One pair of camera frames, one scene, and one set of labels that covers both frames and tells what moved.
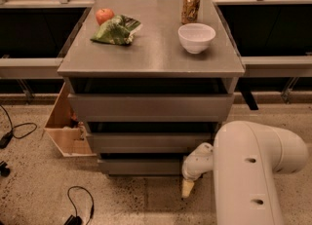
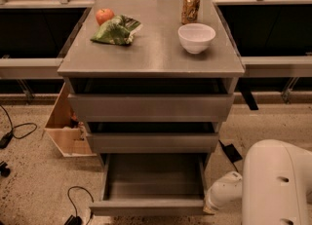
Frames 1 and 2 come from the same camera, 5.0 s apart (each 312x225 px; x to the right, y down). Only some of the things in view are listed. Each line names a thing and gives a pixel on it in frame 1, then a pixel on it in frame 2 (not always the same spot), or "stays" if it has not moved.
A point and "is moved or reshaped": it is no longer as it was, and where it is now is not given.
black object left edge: (4, 169) stays
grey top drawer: (151, 107) stays
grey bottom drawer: (142, 167) is moved or reshaped
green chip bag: (116, 30) stays
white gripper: (191, 168) → (215, 197)
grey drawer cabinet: (150, 79) stays
